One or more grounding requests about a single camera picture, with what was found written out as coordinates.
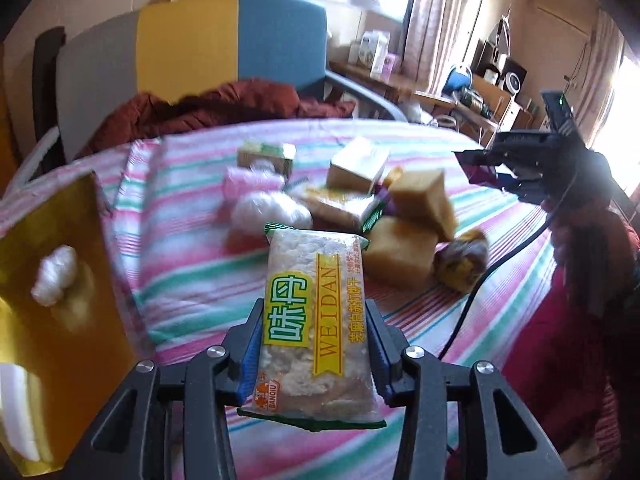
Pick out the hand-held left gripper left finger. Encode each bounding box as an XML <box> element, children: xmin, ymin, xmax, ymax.
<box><xmin>75</xmin><ymin>297</ymin><xmax>266</xmax><ymax>480</ymax></box>

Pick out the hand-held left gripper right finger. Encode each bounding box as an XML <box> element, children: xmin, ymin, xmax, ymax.
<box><xmin>365</xmin><ymin>299</ymin><xmax>568</xmax><ymax>480</ymax></box>

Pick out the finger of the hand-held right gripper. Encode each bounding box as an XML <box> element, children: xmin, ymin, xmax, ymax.
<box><xmin>467</xmin><ymin>165</ymin><xmax>532</xmax><ymax>197</ymax></box>
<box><xmin>452</xmin><ymin>147</ymin><xmax>501</xmax><ymax>167</ymax></box>

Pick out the clear cracker packet yellow label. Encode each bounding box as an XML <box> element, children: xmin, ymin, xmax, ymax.
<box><xmin>237</xmin><ymin>222</ymin><xmax>388</xmax><ymax>433</ymax></box>

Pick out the round yellow purple snack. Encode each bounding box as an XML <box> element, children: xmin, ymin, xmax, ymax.
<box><xmin>434</xmin><ymin>229</ymin><xmax>490</xmax><ymax>292</ymax></box>

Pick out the yellow sponge block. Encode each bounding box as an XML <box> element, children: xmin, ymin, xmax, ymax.
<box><xmin>389</xmin><ymin>167</ymin><xmax>458</xmax><ymax>242</ymax></box>
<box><xmin>361</xmin><ymin>217</ymin><xmax>441</xmax><ymax>290</ymax></box>

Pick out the white round snack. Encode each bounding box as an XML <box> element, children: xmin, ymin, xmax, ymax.
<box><xmin>227</xmin><ymin>191</ymin><xmax>313</xmax><ymax>236</ymax></box>

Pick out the yellow biscuit packet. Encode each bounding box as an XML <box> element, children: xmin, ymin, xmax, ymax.
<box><xmin>295</xmin><ymin>184</ymin><xmax>386</xmax><ymax>235</ymax></box>

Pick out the gold tin box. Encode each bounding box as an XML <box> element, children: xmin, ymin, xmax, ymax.
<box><xmin>0</xmin><ymin>170</ymin><xmax>146</xmax><ymax>478</ymax></box>

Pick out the small green white box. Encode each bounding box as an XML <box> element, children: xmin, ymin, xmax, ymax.
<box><xmin>236</xmin><ymin>140</ymin><xmax>297</xmax><ymax>177</ymax></box>

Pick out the white plastic snack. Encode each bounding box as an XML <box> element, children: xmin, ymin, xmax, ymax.
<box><xmin>30</xmin><ymin>245</ymin><xmax>80</xmax><ymax>308</ymax></box>

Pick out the person's right forearm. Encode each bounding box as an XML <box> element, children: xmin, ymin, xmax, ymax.
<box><xmin>562</xmin><ymin>200</ymin><xmax>640</xmax><ymax>321</ymax></box>

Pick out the person's right hand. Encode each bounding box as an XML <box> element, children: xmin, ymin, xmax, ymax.
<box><xmin>542</xmin><ymin>195</ymin><xmax>571</xmax><ymax>266</ymax></box>

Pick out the wooden shelf unit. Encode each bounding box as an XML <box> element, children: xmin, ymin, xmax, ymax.
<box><xmin>472</xmin><ymin>37</ymin><xmax>547</xmax><ymax>132</ymax></box>

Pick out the blue round bag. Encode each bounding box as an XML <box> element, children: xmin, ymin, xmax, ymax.
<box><xmin>444</xmin><ymin>64</ymin><xmax>474</xmax><ymax>95</ymax></box>

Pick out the striped pink green cloth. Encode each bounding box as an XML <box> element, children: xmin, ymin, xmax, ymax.
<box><xmin>0</xmin><ymin>119</ymin><xmax>616</xmax><ymax>480</ymax></box>

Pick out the cream cardboard box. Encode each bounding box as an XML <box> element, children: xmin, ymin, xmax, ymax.
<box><xmin>326</xmin><ymin>136</ymin><xmax>392</xmax><ymax>195</ymax></box>

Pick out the white carton box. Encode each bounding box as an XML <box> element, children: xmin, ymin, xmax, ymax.
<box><xmin>359</xmin><ymin>30</ymin><xmax>391</xmax><ymax>68</ymax></box>

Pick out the person's red clothing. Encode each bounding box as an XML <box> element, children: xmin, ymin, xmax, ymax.
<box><xmin>445</xmin><ymin>260</ymin><xmax>640</xmax><ymax>480</ymax></box>

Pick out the pink wrapped snack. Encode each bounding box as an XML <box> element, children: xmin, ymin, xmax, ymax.
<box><xmin>222</xmin><ymin>165</ymin><xmax>286</xmax><ymax>201</ymax></box>

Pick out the dark red jacket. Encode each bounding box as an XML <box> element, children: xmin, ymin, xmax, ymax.
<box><xmin>75</xmin><ymin>79</ymin><xmax>358</xmax><ymax>161</ymax></box>

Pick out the white plastic part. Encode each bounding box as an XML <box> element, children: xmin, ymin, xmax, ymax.
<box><xmin>10</xmin><ymin>127</ymin><xmax>61</xmax><ymax>186</ymax></box>

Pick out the grey yellow blue chair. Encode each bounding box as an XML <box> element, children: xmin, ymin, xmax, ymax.
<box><xmin>55</xmin><ymin>0</ymin><xmax>408</xmax><ymax>161</ymax></box>

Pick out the wooden wardrobe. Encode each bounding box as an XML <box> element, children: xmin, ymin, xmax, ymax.
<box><xmin>0</xmin><ymin>42</ymin><xmax>23</xmax><ymax>196</ymax></box>

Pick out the black chair back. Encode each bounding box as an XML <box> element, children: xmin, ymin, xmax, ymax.
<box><xmin>32</xmin><ymin>27</ymin><xmax>67</xmax><ymax>161</ymax></box>

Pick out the black cable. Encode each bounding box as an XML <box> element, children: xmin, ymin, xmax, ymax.
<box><xmin>439</xmin><ymin>160</ymin><xmax>583</xmax><ymax>361</ymax></box>

